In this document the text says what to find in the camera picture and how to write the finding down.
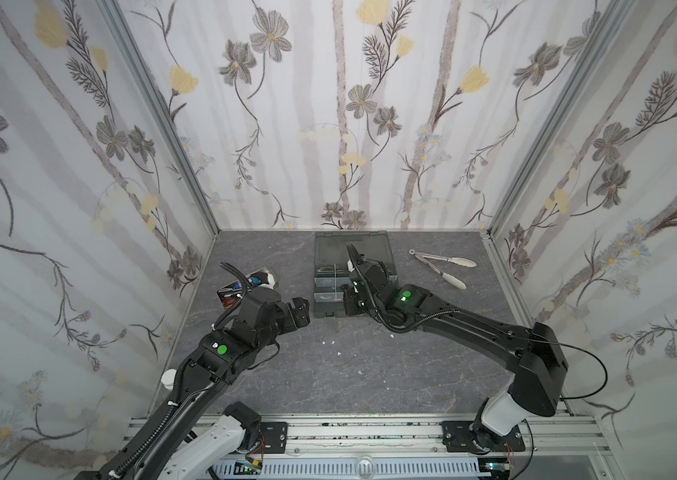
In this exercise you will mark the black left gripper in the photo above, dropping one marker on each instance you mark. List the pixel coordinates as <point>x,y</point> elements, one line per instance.
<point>291,323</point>

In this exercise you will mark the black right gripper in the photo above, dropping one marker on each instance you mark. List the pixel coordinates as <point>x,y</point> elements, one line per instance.
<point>360,281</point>

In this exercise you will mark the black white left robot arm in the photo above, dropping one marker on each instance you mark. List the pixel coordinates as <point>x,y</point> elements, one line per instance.
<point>161,448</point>

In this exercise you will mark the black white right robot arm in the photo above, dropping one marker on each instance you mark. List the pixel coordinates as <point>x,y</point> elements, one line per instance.
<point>533,355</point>

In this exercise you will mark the green plastic organizer box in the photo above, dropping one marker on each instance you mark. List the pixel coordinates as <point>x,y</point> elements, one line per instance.
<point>332,263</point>

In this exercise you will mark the metal tray with tools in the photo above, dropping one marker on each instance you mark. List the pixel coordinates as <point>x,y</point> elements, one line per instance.
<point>231,293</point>

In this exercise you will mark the white plastic bottle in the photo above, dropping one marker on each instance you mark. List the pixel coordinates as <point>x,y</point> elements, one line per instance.
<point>168,379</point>

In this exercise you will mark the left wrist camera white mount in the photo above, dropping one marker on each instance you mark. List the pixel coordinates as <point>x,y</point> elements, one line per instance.
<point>263,278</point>

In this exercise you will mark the aluminium rail frame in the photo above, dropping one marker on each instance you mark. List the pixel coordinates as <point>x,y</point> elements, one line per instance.
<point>418,446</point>

